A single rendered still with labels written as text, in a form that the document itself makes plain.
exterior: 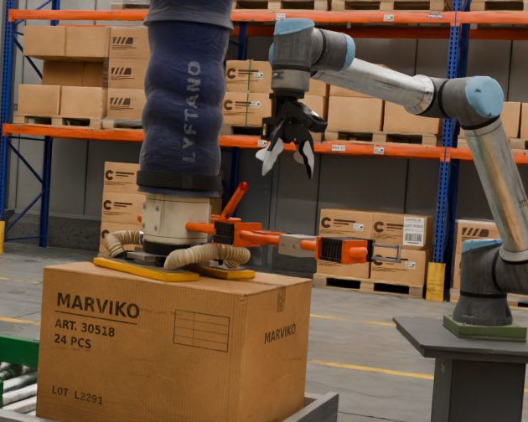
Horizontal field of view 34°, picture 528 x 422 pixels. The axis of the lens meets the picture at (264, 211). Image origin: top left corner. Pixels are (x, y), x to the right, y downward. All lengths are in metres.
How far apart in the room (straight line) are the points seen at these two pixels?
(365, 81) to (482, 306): 0.89
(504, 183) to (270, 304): 0.84
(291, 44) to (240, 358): 0.73
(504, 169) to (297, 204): 8.45
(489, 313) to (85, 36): 8.49
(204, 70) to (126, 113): 8.11
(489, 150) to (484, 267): 0.45
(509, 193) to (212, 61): 0.95
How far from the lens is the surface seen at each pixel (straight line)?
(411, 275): 9.36
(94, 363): 2.27
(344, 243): 1.82
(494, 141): 2.54
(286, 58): 2.00
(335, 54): 2.08
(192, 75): 2.22
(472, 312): 2.86
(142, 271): 2.20
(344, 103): 9.50
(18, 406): 2.53
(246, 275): 2.28
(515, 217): 2.65
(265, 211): 11.01
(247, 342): 2.05
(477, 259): 2.84
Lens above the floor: 1.24
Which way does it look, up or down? 3 degrees down
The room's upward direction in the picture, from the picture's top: 4 degrees clockwise
